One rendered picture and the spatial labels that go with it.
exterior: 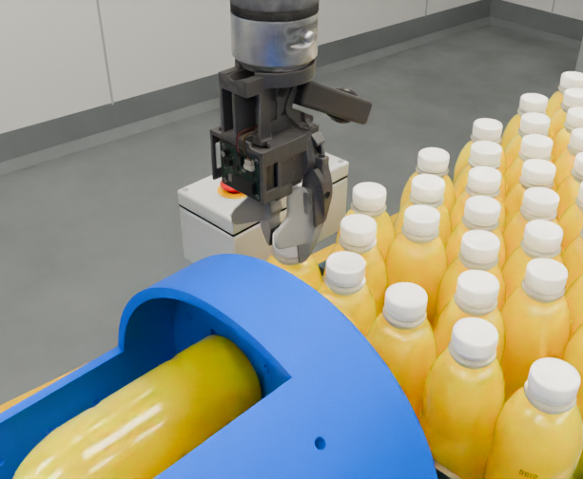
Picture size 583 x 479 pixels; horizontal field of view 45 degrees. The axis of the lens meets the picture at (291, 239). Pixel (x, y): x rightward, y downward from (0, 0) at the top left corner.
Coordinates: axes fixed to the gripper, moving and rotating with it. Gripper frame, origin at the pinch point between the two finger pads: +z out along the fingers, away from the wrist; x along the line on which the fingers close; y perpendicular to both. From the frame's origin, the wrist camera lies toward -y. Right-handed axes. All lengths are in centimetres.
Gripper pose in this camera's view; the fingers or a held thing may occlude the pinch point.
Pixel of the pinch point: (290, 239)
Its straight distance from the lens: 74.6
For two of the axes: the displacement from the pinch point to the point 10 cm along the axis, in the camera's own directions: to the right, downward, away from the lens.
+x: 7.1, 3.9, -5.8
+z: 0.0, 8.3, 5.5
